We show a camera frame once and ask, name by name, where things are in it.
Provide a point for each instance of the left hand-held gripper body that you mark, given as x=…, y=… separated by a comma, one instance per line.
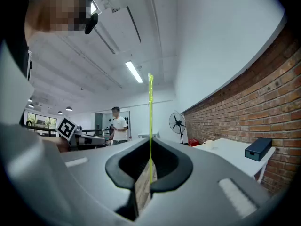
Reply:
x=81, y=139

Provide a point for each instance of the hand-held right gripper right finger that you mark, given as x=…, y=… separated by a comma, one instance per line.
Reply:
x=200, y=187

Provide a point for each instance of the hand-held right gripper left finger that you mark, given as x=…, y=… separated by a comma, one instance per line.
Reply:
x=77, y=187

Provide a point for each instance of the white cup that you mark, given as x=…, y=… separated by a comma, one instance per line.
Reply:
x=208, y=145

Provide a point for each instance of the yellow-green spoon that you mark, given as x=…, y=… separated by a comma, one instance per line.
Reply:
x=150, y=116

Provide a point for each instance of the person's left forearm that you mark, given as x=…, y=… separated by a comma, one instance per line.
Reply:
x=62, y=147

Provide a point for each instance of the red box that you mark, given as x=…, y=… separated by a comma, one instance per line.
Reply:
x=194, y=142

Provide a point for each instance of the large white table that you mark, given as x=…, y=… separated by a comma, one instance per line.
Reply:
x=232, y=153

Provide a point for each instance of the white pegboard with black items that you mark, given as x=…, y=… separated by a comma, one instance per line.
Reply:
x=127, y=122

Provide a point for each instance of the small white table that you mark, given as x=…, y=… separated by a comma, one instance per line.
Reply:
x=147, y=134

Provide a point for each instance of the dark blue box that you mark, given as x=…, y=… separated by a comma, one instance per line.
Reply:
x=258, y=149

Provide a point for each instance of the fluorescent ceiling light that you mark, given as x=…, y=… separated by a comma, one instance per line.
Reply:
x=134, y=72

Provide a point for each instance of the person's black shirt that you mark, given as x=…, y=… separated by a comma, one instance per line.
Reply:
x=20, y=55

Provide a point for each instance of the black pedestal fan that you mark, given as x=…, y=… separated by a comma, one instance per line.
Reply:
x=177, y=124

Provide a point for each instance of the black head-mounted camera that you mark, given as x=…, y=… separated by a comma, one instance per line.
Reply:
x=91, y=23

